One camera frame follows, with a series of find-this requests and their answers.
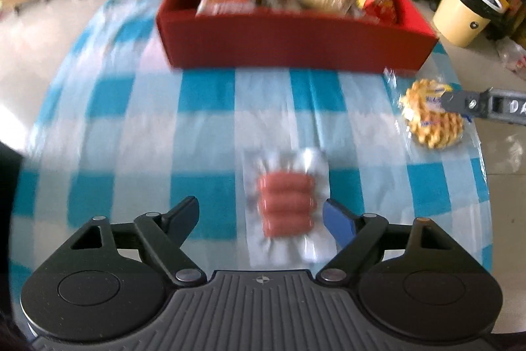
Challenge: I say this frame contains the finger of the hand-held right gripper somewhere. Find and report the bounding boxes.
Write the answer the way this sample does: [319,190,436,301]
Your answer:
[441,88,494,118]

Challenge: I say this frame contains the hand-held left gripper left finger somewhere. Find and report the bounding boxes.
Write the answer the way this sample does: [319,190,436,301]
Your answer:
[51,195,207,287]

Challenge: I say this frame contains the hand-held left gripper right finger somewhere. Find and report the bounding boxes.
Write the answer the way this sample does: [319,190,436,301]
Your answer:
[314,198,474,287]

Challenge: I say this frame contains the waffle packet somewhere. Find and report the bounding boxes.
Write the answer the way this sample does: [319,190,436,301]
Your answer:
[399,77,455,119]
[405,110,466,150]

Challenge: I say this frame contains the sausage packet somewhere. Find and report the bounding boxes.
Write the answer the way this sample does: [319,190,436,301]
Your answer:
[242,147,331,269]

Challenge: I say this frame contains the red cardboard box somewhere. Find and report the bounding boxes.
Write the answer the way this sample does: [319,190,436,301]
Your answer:
[155,0,440,77]

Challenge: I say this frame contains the crumpled plastic bag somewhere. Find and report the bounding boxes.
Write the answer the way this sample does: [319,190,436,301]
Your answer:
[496,38,526,81]

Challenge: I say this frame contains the cream trash bin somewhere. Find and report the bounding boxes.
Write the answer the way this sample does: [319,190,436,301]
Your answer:
[432,0,510,47]

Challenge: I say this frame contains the blue checkered cloth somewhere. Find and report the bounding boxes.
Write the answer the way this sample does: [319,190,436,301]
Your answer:
[8,0,494,282]

